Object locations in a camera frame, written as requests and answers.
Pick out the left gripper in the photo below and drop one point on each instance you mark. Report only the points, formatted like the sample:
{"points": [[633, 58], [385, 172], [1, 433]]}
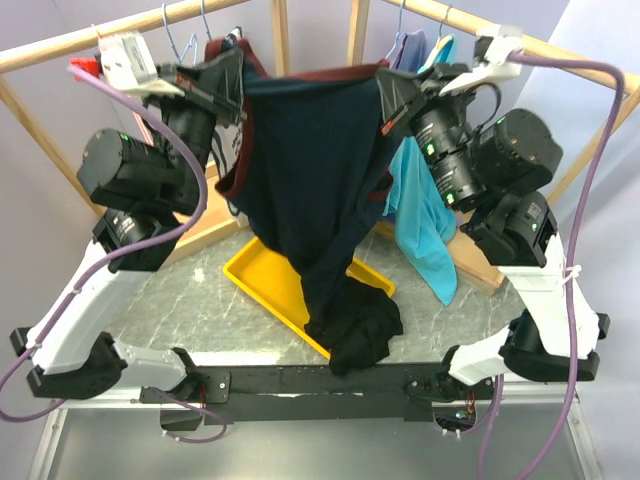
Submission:
{"points": [[215, 87]]}

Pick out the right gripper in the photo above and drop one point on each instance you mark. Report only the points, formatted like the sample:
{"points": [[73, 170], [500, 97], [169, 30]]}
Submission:
{"points": [[399, 89]]}

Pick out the navy maroon-trimmed tank top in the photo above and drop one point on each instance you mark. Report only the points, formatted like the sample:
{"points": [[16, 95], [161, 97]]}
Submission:
{"points": [[312, 177]]}

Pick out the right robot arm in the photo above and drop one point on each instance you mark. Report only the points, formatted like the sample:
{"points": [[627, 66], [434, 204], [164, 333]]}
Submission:
{"points": [[554, 338]]}

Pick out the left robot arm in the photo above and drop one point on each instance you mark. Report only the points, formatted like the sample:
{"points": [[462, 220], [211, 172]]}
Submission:
{"points": [[152, 194]]}

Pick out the blue hanger of white top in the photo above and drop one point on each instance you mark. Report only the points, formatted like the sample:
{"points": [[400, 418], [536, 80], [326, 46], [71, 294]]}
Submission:
{"points": [[204, 19]]}

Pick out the blue hanger of purple shirt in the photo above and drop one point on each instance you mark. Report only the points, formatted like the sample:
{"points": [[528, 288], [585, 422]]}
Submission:
{"points": [[398, 33]]}

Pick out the wooden hanger of turquoise shirt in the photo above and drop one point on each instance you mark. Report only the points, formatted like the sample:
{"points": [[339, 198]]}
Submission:
{"points": [[443, 50]]}

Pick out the white grey hanging tank top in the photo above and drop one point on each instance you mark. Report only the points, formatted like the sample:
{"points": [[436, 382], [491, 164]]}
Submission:
{"points": [[225, 148]]}

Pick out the purple hanging shirt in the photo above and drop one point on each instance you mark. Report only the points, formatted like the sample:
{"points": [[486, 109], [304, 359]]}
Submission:
{"points": [[412, 53]]}

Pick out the left wooden clothes rack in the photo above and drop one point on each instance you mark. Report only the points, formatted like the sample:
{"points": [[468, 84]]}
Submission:
{"points": [[217, 223]]}

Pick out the wooden clothes rack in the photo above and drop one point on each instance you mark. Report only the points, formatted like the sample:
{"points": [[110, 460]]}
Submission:
{"points": [[494, 172], [217, 223]]}

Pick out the turquoise hanging shirt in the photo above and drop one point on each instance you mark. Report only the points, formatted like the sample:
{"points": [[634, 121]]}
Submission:
{"points": [[422, 224]]}

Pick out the right wooden clothes rack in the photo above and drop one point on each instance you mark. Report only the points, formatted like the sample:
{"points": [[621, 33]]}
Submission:
{"points": [[494, 172]]}

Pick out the yellow plastic tray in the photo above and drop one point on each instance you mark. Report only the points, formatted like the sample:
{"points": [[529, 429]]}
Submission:
{"points": [[286, 286]]}

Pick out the black crumpled garment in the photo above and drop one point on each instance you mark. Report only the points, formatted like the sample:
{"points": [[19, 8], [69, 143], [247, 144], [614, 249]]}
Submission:
{"points": [[365, 330]]}

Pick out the black base bar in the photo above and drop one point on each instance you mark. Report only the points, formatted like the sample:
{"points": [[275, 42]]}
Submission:
{"points": [[224, 395]]}

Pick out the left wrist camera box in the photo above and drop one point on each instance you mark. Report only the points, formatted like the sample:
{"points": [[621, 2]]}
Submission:
{"points": [[126, 64]]}

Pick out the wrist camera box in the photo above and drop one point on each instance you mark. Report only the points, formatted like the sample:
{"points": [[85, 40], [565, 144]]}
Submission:
{"points": [[126, 64], [494, 43]]}

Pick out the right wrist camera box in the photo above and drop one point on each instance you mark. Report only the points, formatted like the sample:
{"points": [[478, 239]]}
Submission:
{"points": [[494, 43]]}

